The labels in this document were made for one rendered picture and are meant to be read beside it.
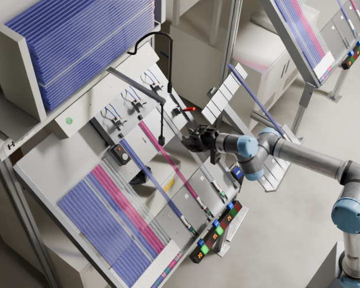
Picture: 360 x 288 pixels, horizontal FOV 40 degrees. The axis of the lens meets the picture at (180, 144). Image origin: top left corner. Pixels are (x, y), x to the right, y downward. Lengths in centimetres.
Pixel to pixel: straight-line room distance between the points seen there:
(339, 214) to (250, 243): 120
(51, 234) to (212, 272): 98
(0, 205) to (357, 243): 149
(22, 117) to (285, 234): 183
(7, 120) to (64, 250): 78
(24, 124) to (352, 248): 121
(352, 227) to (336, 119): 184
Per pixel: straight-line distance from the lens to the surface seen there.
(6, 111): 160
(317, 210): 308
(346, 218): 175
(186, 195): 202
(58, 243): 219
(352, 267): 203
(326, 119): 352
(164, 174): 232
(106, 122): 179
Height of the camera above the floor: 257
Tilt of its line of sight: 53 degrees down
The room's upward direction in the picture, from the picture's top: 4 degrees clockwise
